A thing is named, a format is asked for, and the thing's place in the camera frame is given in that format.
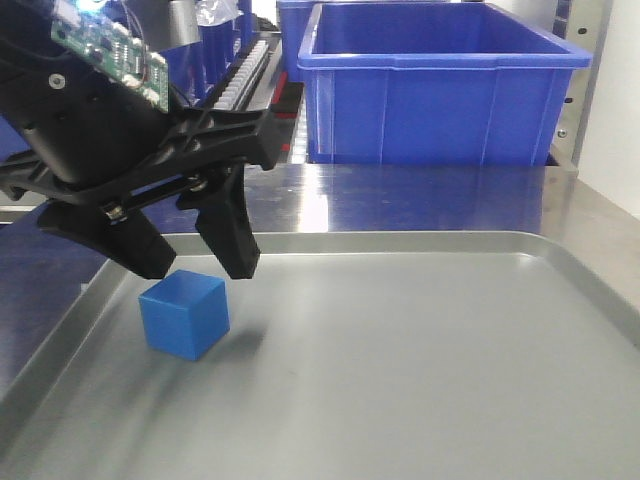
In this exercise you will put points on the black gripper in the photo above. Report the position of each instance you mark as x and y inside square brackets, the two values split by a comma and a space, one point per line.
[100, 152]

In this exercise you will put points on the blue cube block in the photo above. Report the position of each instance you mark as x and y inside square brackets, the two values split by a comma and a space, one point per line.
[185, 314]

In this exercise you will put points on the white roller track right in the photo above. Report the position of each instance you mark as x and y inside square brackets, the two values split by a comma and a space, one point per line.
[242, 82]

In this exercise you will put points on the blue plastic bin centre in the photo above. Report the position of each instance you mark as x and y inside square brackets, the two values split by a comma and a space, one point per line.
[198, 57]

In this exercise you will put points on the blue plastic bin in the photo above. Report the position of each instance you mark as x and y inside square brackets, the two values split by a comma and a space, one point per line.
[198, 57]
[432, 83]

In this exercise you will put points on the green circuit board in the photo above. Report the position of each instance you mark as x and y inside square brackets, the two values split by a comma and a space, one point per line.
[111, 39]

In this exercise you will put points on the clear plastic bag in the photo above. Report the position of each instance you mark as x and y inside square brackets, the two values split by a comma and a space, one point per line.
[216, 12]

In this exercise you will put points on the grey plastic tray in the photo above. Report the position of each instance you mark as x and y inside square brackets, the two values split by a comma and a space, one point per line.
[413, 355]

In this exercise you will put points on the blue plastic bin right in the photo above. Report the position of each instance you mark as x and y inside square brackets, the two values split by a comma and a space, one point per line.
[432, 83]

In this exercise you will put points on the perforated steel shelf post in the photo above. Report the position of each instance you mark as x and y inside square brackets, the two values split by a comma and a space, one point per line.
[584, 23]

